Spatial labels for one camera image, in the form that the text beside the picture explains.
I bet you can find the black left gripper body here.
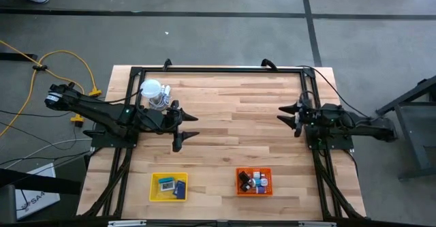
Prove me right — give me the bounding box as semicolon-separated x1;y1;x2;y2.
162;100;184;153

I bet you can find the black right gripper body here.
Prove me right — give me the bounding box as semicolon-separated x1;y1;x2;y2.
294;95;318;138

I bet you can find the navy blue small box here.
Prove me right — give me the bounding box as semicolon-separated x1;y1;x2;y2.
174;181;187;200

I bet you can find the white mushroom table lamp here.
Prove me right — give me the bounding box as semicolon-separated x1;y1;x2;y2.
140;79;171;112

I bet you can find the yellow plastic basket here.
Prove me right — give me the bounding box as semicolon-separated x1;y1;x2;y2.
149;172;189;202

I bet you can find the orange plastic basket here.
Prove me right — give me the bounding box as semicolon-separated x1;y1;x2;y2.
235;167;274;197

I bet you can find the black metal cart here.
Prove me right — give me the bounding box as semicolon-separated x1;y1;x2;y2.
375;75;436;181

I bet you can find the white printed box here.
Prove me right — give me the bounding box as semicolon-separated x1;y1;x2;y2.
15;163;61;220

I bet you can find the white lamp cable with plug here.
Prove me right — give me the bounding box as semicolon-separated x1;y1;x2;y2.
155;85;172;107

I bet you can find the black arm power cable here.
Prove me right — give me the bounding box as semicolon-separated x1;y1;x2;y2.
298;65;375;122

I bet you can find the black aluminium table frame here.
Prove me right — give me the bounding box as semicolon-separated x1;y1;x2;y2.
80;59;367;221

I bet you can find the yellow extension cord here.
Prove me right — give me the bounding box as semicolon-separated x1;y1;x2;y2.
0;40;86;127
0;49;103;138

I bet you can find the silver metal bracket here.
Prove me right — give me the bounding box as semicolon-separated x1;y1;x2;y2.
107;220;147;227
298;221;337;227

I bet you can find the grey floor cable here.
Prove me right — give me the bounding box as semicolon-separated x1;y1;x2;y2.
5;137;93;169

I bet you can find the black floor cable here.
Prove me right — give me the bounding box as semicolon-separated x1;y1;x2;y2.
0;96;106;118

